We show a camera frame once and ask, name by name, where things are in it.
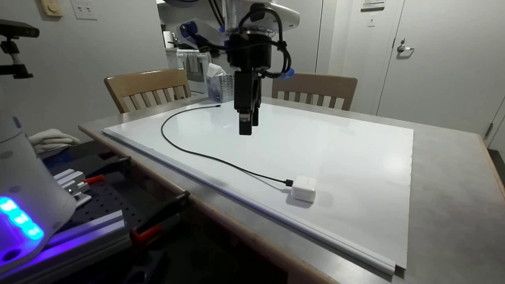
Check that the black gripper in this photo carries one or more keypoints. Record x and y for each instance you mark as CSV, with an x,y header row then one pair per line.
x,y
249,54

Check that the white charger adapter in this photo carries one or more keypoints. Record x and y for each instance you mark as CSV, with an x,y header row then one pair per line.
x,y
304,188

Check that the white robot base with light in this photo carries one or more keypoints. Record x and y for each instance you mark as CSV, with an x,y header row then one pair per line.
x,y
32,204

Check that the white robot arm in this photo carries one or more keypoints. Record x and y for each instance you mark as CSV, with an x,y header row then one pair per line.
x,y
208,24

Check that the blue tissue box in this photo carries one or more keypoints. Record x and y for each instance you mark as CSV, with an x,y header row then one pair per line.
x,y
220,84

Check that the wooden chair by door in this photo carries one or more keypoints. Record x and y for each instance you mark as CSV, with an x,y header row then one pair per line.
x,y
317,89

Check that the white board mat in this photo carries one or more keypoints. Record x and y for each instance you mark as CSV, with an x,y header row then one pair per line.
x,y
364,169

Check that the wooden chair near tissue box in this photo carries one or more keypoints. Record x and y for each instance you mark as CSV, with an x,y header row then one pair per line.
x,y
151,86

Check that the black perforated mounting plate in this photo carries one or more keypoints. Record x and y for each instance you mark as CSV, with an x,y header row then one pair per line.
x,y
113,184

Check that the white folded cloth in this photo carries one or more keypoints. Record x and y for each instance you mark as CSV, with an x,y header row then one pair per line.
x,y
53,141

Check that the beige round thermostat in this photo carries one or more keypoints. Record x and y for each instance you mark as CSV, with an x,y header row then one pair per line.
x,y
51,9

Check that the orange handled clamp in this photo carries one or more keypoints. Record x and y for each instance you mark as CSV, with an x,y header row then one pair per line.
x,y
159,223

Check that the silver door handle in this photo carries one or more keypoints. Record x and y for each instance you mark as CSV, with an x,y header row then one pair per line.
x,y
403,51

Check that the white wall switch plate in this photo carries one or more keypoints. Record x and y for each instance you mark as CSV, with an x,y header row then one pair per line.
x,y
85,10

